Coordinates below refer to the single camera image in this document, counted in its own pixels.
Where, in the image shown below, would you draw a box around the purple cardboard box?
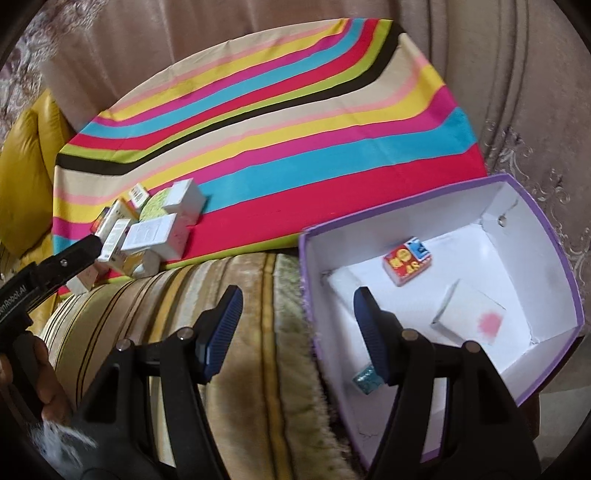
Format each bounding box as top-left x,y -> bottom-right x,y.
298,173 -> 586,472

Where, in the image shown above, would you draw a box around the white box with printed text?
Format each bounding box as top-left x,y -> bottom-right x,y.
122,213 -> 193,260

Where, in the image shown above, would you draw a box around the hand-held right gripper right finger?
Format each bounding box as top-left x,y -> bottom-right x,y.
353,286 -> 541,480

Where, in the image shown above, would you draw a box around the small red patterned box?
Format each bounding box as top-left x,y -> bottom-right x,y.
382,237 -> 434,287

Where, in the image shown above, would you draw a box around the yellow leather sofa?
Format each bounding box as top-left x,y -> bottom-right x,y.
0,88 -> 78,260

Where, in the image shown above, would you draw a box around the plain white box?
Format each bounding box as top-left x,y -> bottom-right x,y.
327,268 -> 366,306

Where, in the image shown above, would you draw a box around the small white box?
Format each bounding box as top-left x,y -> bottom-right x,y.
68,265 -> 110,295

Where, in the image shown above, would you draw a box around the colourful striped cloth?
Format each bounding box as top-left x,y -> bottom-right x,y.
52,17 -> 489,274

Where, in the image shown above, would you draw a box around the round green sponge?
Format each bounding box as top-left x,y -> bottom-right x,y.
139,191 -> 174,227

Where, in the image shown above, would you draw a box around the white box with pink spot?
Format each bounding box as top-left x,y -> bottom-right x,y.
430,278 -> 508,348

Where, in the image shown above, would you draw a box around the yellow striped box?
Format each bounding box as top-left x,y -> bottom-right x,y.
90,198 -> 139,232

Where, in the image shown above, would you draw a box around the yellow and white box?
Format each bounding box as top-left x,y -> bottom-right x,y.
108,251 -> 160,278

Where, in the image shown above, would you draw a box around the white and orange box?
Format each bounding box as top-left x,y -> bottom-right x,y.
127,183 -> 151,211

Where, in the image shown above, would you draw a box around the beige striped blanket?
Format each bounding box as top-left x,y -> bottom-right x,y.
39,251 -> 370,480

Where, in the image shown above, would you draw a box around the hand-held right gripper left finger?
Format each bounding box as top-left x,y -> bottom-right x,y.
69,285 -> 244,480

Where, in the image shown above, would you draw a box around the small teal packet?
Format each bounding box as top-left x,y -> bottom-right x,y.
352,367 -> 383,396

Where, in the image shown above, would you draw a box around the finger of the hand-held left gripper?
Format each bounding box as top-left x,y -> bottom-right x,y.
27,234 -> 105,297

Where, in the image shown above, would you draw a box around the narrow white box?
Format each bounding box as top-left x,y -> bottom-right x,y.
96,218 -> 133,262

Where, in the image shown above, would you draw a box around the white fluffy cuff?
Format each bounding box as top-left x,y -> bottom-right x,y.
27,414 -> 99,468

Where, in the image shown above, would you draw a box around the person's left hand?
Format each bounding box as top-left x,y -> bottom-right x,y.
28,338 -> 75,420

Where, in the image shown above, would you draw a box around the white cube box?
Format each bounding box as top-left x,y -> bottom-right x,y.
161,179 -> 206,219

